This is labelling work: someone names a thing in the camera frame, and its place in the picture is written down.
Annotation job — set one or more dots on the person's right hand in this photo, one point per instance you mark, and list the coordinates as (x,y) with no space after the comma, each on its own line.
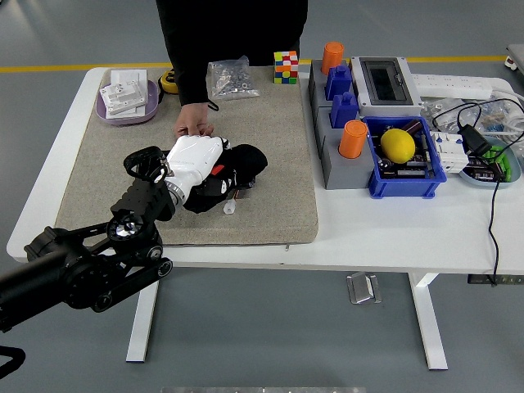
(194,118)

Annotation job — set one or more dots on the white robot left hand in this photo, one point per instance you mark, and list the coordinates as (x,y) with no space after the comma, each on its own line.
(192,157)

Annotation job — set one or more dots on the black rag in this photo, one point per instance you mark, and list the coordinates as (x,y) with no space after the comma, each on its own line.
(251,161)

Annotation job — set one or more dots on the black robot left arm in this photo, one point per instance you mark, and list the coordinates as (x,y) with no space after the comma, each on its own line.
(82,274)

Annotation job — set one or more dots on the person's right forearm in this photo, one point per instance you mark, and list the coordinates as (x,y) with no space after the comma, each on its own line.
(194,88)

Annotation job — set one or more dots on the black table control panel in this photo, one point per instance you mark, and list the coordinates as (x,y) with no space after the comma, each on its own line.
(507,280)

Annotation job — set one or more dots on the purple tray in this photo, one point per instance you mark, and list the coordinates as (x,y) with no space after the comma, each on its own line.
(152,102)

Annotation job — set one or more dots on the yellow black tape measure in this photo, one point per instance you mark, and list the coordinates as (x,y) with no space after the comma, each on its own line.
(168,82)

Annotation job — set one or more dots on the clear bag of screws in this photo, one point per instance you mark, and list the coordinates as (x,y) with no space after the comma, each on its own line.
(233,79)

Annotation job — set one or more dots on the grey-brown mat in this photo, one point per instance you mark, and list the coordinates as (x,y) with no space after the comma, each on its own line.
(278,184)

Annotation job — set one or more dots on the person's torso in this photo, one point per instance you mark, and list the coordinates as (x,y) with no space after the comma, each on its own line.
(233,28)

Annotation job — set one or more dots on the colourful puzzle cube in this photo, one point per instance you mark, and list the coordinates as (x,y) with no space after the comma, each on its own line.
(285,67)

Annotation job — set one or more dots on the grey block base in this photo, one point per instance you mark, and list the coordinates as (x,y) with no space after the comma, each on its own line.
(348,172)
(317,86)

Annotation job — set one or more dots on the blue block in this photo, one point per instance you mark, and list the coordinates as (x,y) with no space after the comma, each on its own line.
(337,84)
(344,110)

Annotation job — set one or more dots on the orange cylinder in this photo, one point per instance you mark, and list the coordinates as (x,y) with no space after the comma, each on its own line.
(332,55)
(353,139)

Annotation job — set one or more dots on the white table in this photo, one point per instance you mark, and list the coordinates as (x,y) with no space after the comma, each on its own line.
(368,229)

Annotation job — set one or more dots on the grey electrical distribution box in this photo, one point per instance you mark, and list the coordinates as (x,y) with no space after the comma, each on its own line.
(385,84)

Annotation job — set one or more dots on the yellow lemon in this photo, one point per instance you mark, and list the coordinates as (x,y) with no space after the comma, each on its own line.
(398,146)

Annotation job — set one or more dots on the dark circuit board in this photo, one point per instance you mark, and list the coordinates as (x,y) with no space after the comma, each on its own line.
(405,170)

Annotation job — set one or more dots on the blue plastic bin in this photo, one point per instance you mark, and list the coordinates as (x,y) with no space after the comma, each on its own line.
(405,186)

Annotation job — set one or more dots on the brown cylinder capacitor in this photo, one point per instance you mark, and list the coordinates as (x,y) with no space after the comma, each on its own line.
(413,127)

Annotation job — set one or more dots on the clear bags of parts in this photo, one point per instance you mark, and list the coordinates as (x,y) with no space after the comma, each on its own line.
(438,107)

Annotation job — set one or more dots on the white circuit breaker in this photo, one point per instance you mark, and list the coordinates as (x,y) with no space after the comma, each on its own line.
(450,157)

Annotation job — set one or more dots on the white power strip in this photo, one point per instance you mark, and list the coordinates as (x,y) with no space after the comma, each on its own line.
(450,86)

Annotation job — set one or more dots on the light blue dish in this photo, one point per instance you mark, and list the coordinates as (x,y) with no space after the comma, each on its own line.
(466,176)

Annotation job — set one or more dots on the black power adapter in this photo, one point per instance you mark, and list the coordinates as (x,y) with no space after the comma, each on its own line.
(475,141)

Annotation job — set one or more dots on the brown black circuit modules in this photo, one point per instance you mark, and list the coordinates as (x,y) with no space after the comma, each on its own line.
(485,172)

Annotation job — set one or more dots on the green plastic part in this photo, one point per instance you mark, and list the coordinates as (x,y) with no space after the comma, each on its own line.
(497,153)

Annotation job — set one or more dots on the white cart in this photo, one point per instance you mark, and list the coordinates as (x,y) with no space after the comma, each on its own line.
(516,59)

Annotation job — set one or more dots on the white switch plate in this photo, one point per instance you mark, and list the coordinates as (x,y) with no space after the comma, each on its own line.
(123,93)
(129,75)
(127,109)

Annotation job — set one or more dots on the metal bracket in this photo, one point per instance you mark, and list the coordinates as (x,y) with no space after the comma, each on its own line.
(363,288)

